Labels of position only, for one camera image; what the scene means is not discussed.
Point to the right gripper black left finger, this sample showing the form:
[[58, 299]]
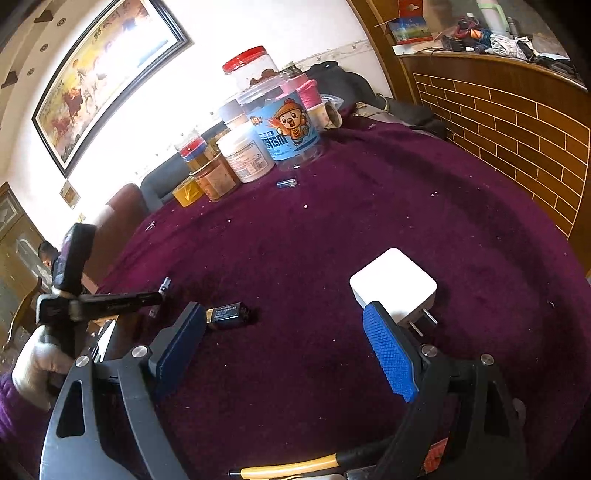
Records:
[[72, 448]]

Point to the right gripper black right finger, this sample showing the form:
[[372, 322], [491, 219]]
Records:
[[460, 423]]

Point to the black gold lipstick tube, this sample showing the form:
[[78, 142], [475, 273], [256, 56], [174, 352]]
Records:
[[230, 316]]

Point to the purple left sleeve forearm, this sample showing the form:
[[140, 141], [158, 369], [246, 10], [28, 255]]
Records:
[[23, 427]]

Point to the white gloved left hand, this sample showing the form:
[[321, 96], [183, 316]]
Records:
[[39, 358]]

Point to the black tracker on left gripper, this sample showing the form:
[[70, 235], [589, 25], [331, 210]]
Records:
[[75, 251]]

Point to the person in black jacket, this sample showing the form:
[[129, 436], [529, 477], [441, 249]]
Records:
[[48, 256]]

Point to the brown armchair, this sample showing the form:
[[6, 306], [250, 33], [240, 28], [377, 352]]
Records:
[[115, 225]]

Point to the black leather sofa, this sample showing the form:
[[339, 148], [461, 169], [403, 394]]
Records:
[[157, 186]]

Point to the white power adapter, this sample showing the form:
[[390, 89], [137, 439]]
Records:
[[400, 285]]

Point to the yellow tape roll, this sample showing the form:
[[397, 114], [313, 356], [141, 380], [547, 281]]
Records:
[[187, 192]]

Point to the maroon velvet tablecloth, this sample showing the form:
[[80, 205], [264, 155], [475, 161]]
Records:
[[303, 381]]

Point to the orange label jar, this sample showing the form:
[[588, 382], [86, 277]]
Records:
[[216, 178]]

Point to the white label jar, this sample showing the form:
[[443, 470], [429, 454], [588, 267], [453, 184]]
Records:
[[245, 153]]

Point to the small blue battery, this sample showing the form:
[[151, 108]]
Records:
[[289, 183]]

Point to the framed horse painting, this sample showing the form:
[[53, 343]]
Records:
[[122, 46]]

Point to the blue cartoon label jar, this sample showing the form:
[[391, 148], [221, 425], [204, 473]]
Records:
[[281, 121]]

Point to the red lid clear jar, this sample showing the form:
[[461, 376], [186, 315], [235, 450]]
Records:
[[247, 69]]

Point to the wooden counter cabinet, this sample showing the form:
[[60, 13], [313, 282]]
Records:
[[524, 121]]

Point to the yellow handle tool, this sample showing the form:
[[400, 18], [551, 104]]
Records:
[[351, 458]]

